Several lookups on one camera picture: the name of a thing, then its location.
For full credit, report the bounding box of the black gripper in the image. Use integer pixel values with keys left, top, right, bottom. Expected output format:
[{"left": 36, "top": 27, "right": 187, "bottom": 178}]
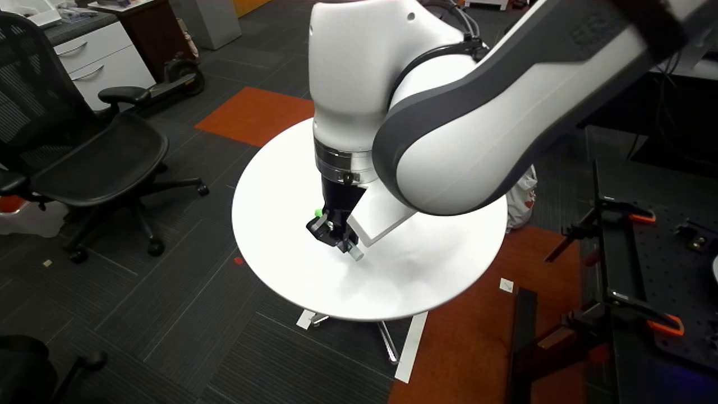
[{"left": 304, "top": 170, "right": 370, "bottom": 254}]

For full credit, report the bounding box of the white table base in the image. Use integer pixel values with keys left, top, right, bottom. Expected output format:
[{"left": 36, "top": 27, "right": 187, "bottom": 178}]
[{"left": 294, "top": 308, "right": 431, "bottom": 385}]

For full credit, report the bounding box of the white plastic bag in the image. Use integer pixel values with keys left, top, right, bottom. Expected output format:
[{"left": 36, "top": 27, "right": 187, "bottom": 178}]
[{"left": 505, "top": 163, "right": 542, "bottom": 234}]

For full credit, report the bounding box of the black scooter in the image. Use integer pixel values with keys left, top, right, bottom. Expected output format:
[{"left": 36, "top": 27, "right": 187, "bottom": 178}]
[{"left": 142, "top": 57, "right": 209, "bottom": 107}]

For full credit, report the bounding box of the black mesh office chair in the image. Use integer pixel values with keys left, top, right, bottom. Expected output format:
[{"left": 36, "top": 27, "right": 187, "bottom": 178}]
[{"left": 0, "top": 8, "right": 212, "bottom": 264}]

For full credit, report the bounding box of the grey metal cabinet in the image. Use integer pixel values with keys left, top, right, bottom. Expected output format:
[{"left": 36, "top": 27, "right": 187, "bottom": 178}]
[{"left": 169, "top": 0, "right": 244, "bottom": 54}]

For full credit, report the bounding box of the white drawer cabinet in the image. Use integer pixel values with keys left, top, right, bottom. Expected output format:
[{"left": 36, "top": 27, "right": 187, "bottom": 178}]
[{"left": 43, "top": 15, "right": 160, "bottom": 114}]

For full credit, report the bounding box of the black perforated workbench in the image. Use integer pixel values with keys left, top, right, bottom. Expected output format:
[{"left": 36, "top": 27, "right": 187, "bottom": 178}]
[{"left": 588, "top": 124, "right": 718, "bottom": 404}]

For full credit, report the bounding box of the black chair with caster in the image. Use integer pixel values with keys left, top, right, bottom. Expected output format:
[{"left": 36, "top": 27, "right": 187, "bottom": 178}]
[{"left": 0, "top": 333, "right": 113, "bottom": 404}]

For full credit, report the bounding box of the black office desk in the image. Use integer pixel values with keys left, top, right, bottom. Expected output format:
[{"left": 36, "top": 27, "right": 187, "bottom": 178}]
[{"left": 579, "top": 54, "right": 718, "bottom": 168}]

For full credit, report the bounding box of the white wrist camera block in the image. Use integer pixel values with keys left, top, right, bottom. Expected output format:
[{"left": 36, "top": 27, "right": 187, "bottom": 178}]
[{"left": 348, "top": 181, "right": 419, "bottom": 246}]

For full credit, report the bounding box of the black upright post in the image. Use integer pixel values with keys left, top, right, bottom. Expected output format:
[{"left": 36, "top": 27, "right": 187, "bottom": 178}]
[{"left": 505, "top": 288, "right": 542, "bottom": 404}]

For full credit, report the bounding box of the orange handled black clamp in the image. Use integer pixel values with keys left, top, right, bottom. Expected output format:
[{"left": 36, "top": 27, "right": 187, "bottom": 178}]
[
  {"left": 562, "top": 288, "right": 688, "bottom": 343},
  {"left": 543, "top": 195, "right": 660, "bottom": 264}
]

